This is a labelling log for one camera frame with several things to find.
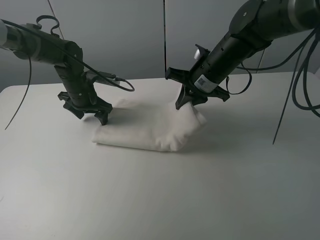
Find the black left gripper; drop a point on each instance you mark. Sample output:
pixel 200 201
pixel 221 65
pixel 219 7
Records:
pixel 101 109

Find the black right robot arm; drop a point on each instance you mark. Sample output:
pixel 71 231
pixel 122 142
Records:
pixel 253 28

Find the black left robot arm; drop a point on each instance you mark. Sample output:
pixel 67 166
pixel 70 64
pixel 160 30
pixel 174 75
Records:
pixel 29 42

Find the white towel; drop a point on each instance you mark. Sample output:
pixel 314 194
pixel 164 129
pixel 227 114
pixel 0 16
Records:
pixel 152 127

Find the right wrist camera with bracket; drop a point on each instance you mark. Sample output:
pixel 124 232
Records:
pixel 201 53

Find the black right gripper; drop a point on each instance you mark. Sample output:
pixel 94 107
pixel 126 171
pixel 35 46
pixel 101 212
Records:
pixel 196 92

